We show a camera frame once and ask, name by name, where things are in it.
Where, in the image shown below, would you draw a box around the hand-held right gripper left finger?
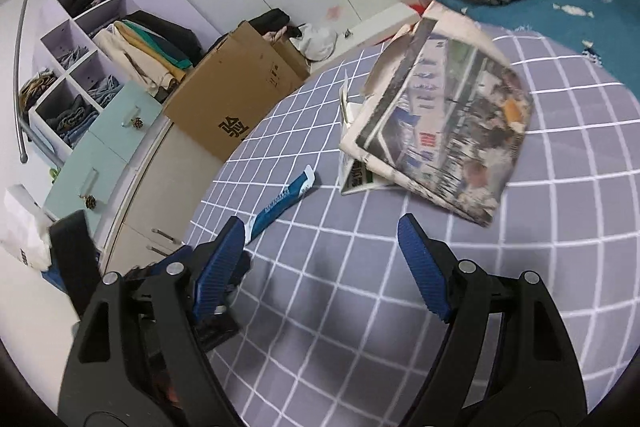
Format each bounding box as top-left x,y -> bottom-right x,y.
57,217 -> 247,427

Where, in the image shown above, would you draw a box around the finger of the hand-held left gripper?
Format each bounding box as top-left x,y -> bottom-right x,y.
125,246 -> 198,283
192,252 -> 253,354

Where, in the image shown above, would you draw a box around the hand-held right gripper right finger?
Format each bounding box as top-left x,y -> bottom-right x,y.
397,213 -> 590,427

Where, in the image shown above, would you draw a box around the blue wrapper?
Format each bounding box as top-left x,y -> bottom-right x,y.
245,166 -> 317,242

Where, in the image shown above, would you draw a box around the newspaper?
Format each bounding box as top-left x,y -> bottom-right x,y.
340,0 -> 533,228

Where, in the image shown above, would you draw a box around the white printed bag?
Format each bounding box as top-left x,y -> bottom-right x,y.
0,184 -> 53,270

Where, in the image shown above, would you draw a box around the beige curved cabinet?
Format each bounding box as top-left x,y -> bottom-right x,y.
97,112 -> 226,273

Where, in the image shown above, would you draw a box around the white paper carton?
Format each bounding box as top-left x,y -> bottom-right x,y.
339,69 -> 388,195

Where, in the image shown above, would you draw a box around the light green drawer unit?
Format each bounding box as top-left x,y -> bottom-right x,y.
42,79 -> 166,228

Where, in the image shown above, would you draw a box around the folded jeans stack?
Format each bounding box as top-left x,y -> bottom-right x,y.
55,47 -> 91,68
47,97 -> 101,142
85,76 -> 126,108

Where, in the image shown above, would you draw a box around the grey grid tablecloth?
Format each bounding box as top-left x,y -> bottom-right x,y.
182,32 -> 640,427

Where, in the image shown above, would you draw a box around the multicoloured folded clothes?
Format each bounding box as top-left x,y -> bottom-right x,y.
19,72 -> 58,110

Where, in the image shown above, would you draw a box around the large cardboard box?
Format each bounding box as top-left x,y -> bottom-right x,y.
162,21 -> 311,162

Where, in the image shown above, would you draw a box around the yellow hanging garment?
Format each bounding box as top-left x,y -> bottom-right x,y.
115,21 -> 188,80

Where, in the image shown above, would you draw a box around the green hanging garment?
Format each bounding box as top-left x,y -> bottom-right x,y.
125,19 -> 193,68

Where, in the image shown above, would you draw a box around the cream hanging jacket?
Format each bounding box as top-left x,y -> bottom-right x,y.
92,24 -> 176,95

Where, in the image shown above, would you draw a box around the black hanging garment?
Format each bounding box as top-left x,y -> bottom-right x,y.
125,11 -> 203,62

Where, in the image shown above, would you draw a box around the white cubby shelf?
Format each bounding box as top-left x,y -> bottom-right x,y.
20,0 -> 151,162

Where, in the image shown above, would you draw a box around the white plastic bag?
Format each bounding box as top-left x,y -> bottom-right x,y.
290,23 -> 340,62

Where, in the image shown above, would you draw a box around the black cloth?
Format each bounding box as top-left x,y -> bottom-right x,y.
248,8 -> 291,35

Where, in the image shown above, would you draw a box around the teal bedsheet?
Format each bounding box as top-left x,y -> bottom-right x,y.
395,0 -> 640,82

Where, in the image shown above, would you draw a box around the white candy wrapper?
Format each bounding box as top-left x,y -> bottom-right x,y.
552,2 -> 596,18

